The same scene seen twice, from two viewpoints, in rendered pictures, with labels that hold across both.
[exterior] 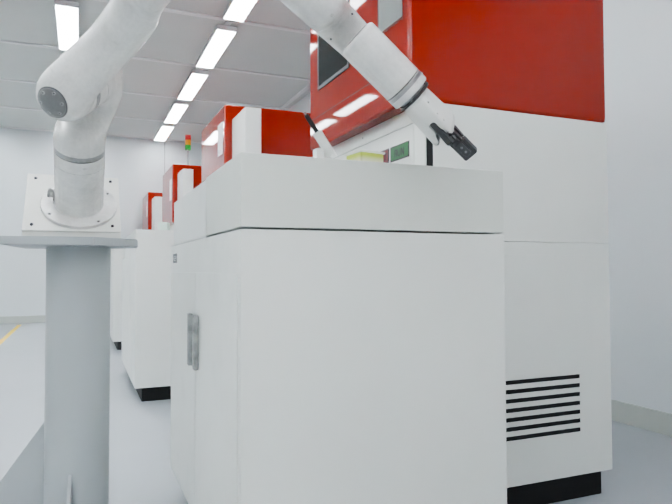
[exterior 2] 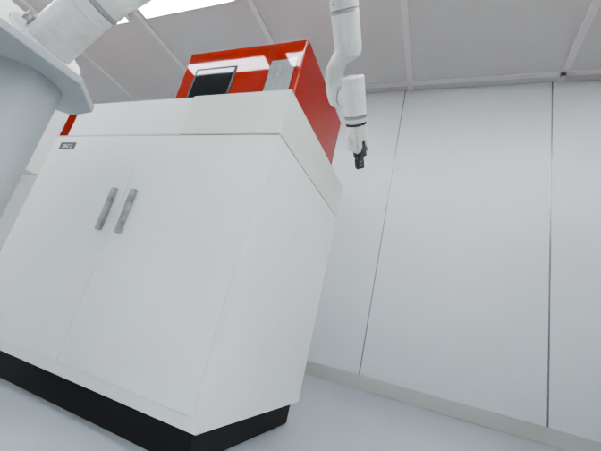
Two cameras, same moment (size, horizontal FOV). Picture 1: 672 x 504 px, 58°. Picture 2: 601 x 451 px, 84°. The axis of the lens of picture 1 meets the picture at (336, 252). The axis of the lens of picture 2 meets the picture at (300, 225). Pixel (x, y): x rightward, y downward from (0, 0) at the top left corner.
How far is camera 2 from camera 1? 91 cm
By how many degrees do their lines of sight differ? 45
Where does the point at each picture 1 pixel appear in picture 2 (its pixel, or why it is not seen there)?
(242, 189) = (286, 111)
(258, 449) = (242, 292)
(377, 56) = (362, 92)
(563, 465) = not seen: hidden behind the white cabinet
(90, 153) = (115, 13)
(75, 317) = (11, 136)
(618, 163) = not seen: hidden behind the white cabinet
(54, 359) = not seen: outside the picture
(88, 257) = (49, 92)
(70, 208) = (51, 41)
